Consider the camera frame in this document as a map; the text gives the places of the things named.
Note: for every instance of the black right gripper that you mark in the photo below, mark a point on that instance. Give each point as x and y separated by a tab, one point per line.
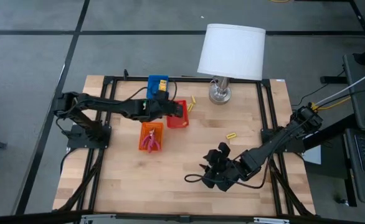
223	171

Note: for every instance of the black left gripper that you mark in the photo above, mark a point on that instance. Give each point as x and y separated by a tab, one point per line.
162	109

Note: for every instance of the yellow crayon box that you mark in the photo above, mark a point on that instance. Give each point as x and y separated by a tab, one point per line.
163	85

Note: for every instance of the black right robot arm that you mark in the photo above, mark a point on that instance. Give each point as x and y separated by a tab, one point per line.
279	141

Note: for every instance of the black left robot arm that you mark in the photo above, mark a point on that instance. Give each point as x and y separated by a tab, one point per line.
107	104

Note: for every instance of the red plastic basket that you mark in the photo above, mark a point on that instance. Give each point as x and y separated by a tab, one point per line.
179	123

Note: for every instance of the blue plastic basket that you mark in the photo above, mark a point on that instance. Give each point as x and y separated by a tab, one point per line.
153	84

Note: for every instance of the orange plastic basket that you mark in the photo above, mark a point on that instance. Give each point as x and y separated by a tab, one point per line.
143	130

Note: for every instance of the white shade table lamp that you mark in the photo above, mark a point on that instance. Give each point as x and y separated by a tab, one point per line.
232	53

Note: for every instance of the white paper sheet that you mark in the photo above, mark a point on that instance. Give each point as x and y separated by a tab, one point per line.
314	155

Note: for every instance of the black desk leg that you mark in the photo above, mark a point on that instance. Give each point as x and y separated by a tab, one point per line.
332	80

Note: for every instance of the dark grey desk top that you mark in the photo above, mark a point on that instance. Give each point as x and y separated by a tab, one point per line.
363	93

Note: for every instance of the black metal table frame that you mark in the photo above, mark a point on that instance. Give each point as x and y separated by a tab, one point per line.
201	79

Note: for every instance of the black camera mount rail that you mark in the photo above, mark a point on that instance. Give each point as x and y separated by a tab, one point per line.
30	217

